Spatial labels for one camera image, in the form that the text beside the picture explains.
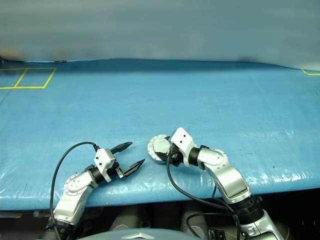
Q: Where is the silver round motor lid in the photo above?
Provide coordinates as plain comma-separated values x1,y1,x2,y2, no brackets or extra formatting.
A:
147,134,174,161

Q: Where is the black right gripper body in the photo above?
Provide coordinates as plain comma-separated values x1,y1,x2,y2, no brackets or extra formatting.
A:
166,142,184,168

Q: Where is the blue plastic table cover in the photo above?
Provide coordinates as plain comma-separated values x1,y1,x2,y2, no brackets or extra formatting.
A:
0,58,320,212

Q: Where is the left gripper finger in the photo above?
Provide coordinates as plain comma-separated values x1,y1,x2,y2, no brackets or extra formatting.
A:
111,141,134,154
123,158,146,177

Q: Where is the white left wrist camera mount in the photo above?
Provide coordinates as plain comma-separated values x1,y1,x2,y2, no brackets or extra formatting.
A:
93,148,117,183

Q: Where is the blue-grey robot torso with emblem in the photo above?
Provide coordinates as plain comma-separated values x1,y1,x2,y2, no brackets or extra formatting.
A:
93,227,184,240

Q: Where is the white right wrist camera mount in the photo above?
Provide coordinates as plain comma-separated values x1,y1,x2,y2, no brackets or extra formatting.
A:
170,126,196,167

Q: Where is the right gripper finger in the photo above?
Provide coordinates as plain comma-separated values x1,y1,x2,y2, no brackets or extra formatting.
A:
152,149,172,162

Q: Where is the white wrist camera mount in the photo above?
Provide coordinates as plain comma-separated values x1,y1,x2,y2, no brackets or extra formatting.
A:
93,148,117,183
170,126,196,167

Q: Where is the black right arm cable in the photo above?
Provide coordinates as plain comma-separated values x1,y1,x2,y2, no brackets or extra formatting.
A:
165,154,242,240

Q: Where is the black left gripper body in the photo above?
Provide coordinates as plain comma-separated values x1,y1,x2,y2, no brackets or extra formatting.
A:
109,149,126,180

